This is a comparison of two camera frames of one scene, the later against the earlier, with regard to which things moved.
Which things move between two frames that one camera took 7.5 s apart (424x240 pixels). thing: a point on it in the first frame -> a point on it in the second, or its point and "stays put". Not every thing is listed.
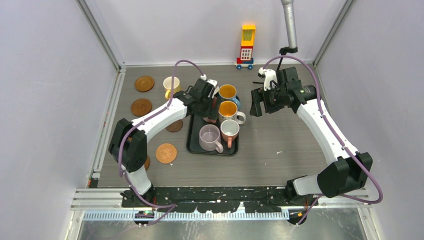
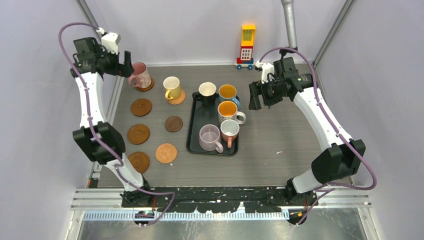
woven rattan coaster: [166, 153] stays put
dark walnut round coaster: [175, 126] stays put
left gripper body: [206, 110] -> [113, 66]
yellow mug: [167, 84] stays put
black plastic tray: [194, 122] stays put
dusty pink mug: [214, 104] -> [140, 77]
